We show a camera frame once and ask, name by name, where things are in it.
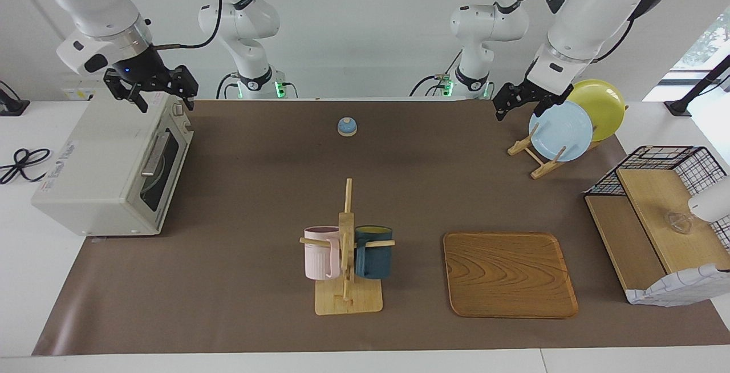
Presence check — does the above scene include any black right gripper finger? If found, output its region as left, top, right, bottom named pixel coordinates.
left=104, top=74, right=150, bottom=113
left=170, top=65, right=199, bottom=111

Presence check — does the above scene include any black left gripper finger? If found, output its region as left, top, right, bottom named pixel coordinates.
left=533, top=91, right=574, bottom=118
left=493, top=83, right=517, bottom=121

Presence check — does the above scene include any glass oven door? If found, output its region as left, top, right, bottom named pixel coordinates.
left=139, top=125, right=194, bottom=234

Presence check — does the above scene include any beige toaster oven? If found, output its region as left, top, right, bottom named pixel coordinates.
left=31, top=92, right=194, bottom=238

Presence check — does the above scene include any light blue plate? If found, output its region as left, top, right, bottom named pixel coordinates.
left=528, top=101, right=594, bottom=163

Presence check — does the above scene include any yellow plate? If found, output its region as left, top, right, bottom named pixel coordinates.
left=567, top=79, right=626, bottom=143

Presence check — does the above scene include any wooden plate rack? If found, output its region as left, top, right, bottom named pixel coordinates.
left=508, top=108, right=628, bottom=180

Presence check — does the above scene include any brown table mat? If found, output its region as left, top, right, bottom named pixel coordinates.
left=31, top=99, right=730, bottom=356

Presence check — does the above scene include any small clear glass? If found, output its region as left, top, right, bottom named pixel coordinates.
left=664, top=210, right=694, bottom=236

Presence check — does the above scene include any wooden serving tray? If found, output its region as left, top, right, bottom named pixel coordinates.
left=443, top=232, right=579, bottom=319

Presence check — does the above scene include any white rounded device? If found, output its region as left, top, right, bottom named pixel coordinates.
left=687, top=175, right=730, bottom=224

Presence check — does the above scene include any dark teal mug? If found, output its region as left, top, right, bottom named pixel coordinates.
left=354, top=225, right=394, bottom=280

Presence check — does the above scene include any pink mug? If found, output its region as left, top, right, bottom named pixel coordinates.
left=303, top=226, right=342, bottom=281

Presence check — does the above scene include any wooden mug rack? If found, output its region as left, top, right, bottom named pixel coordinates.
left=299, top=178, right=396, bottom=315

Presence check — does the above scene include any black base cable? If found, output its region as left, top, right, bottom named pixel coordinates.
left=409, top=47, right=464, bottom=99
left=216, top=72, right=240, bottom=100

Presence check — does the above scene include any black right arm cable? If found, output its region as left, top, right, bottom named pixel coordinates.
left=154, top=0, right=222, bottom=50

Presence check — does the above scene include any coiled black cable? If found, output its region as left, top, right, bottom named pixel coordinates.
left=0, top=148, right=52, bottom=185

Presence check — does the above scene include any black wire basket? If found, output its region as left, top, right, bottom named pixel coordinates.
left=585, top=145, right=730, bottom=248

